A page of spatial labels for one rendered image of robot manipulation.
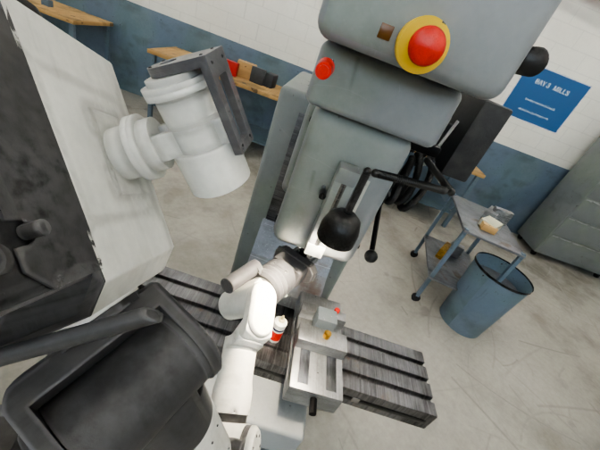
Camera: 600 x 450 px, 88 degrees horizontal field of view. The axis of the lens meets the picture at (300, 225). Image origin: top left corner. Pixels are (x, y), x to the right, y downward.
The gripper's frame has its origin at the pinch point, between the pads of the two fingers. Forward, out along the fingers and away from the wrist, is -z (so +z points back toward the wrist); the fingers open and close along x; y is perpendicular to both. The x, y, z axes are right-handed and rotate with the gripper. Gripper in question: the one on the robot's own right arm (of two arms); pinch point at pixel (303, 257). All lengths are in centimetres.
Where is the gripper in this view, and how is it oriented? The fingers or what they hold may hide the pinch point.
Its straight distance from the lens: 84.9
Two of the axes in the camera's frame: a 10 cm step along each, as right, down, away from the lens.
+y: -3.2, 8.0, 5.1
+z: -5.1, 3.1, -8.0
